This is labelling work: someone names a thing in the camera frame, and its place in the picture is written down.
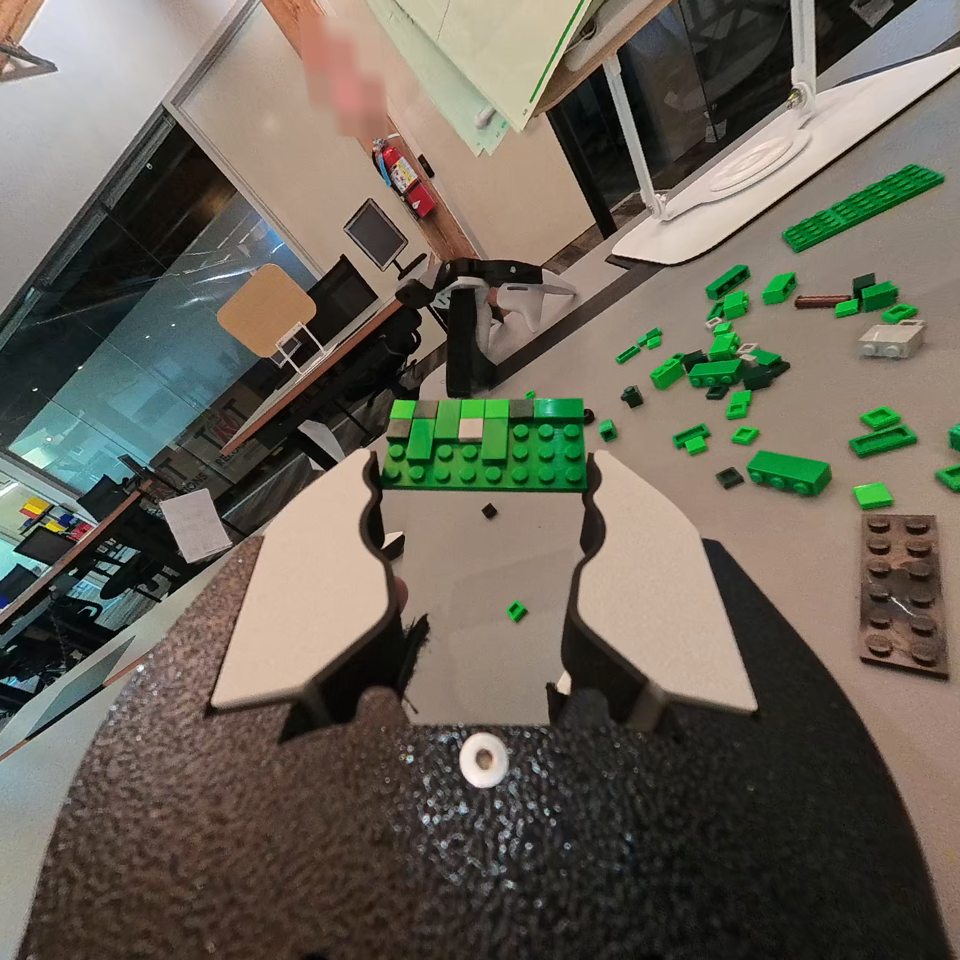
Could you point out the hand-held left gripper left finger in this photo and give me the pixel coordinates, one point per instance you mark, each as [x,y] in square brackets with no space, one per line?
[315,600]

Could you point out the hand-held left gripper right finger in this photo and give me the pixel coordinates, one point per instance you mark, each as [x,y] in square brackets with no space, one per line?
[660,600]

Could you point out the green lego baseplate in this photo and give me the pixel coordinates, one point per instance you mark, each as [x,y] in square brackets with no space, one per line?
[487,465]

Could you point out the pile of small lego pieces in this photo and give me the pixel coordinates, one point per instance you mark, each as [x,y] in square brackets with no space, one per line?
[720,371]

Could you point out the green lego brick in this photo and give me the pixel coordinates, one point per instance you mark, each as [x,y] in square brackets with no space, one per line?
[787,474]

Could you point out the flat green lego tile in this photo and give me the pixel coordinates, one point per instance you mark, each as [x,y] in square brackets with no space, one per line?
[872,496]

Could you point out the black lego plate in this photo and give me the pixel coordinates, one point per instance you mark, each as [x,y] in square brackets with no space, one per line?
[904,600]

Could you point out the light grey lego brick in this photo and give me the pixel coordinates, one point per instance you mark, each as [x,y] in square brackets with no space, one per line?
[891,341]

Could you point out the narrow green lego plate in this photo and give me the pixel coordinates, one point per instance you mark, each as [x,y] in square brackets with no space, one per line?
[862,210]

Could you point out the person's left hand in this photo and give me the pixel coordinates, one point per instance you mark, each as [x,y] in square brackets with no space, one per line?
[402,597]

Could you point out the white paper sheet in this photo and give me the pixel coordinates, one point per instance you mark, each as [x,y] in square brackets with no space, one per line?
[195,526]

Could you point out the wooden-edged office desk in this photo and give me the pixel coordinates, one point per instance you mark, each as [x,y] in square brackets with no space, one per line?
[300,390]

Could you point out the long office desk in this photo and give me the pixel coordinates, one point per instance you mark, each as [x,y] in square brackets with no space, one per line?
[67,553]

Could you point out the tan board stand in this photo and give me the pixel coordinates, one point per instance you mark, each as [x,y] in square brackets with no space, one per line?
[266,311]

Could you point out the small tablet on stand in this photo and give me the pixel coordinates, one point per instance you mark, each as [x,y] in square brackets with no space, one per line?
[375,234]

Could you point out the red fire extinguisher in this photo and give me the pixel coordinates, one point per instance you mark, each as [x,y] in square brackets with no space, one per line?
[409,180]

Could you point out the wooden pillar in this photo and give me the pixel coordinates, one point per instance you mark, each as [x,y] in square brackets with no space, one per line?
[420,172]

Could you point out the white book stand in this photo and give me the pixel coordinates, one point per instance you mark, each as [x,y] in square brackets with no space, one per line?
[750,165]

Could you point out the open instruction booklet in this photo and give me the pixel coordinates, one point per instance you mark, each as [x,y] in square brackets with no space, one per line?
[487,45]

